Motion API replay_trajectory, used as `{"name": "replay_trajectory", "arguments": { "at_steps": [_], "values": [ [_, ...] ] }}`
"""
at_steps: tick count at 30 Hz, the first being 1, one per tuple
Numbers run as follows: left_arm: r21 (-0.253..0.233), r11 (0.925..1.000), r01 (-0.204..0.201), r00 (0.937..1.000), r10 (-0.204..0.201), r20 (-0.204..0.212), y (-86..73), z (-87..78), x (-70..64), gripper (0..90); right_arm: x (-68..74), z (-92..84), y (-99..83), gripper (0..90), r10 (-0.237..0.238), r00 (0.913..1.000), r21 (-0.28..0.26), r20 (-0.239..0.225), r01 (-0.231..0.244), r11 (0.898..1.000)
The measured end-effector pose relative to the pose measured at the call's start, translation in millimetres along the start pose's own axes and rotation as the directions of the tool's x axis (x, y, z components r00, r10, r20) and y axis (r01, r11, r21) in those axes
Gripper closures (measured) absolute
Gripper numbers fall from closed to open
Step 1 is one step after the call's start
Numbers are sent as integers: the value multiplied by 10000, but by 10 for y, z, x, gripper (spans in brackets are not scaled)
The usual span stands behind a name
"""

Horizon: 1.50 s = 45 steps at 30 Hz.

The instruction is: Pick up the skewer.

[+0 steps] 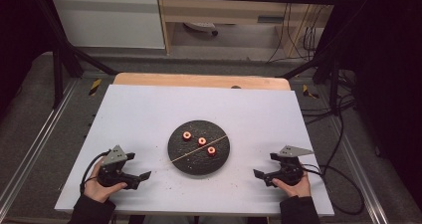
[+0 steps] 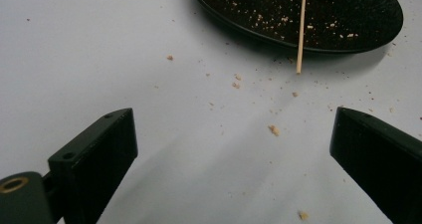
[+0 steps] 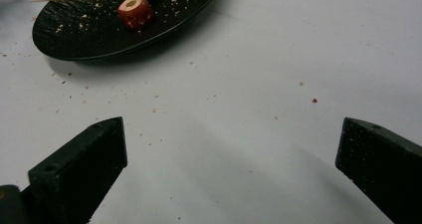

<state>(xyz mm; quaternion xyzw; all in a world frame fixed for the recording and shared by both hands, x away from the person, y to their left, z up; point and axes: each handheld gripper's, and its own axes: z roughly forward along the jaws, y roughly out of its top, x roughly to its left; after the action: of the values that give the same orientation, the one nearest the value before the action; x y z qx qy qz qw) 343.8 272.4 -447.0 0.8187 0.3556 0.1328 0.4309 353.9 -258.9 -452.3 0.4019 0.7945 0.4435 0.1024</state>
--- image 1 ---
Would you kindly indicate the thin wooden skewer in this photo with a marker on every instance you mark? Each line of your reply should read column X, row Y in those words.
column 189, row 154

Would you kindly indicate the light wooden desk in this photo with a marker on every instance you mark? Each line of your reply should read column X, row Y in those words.
column 215, row 11

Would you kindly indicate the round black plate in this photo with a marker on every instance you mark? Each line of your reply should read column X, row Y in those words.
column 195, row 161

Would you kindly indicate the white board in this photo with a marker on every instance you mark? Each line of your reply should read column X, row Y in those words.
column 139, row 117

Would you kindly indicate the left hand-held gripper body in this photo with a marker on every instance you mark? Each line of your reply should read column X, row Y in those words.
column 111, row 172

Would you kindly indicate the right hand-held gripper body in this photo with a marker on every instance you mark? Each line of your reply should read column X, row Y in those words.
column 289, row 171

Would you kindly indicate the yellow black tape strip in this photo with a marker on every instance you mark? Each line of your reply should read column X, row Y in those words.
column 309, row 92
column 95, row 86

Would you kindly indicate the person's right hand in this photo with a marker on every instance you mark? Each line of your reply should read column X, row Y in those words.
column 297, row 189

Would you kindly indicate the white cabinet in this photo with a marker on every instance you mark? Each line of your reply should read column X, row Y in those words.
column 106, row 21

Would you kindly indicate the wooden table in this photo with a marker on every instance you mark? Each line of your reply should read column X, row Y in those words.
column 199, row 80

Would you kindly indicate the small dark table knob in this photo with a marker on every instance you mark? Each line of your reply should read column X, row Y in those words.
column 236, row 86

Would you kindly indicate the black curtain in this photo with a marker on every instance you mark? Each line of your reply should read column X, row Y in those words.
column 16, row 35
column 391, row 68

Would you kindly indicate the grey chair base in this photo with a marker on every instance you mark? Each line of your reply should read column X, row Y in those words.
column 200, row 26

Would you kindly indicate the person's left hand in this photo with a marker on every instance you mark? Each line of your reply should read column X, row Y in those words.
column 98, row 192

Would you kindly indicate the aluminium floor rail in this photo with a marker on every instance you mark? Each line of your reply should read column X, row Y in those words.
column 360, row 171
column 40, row 137

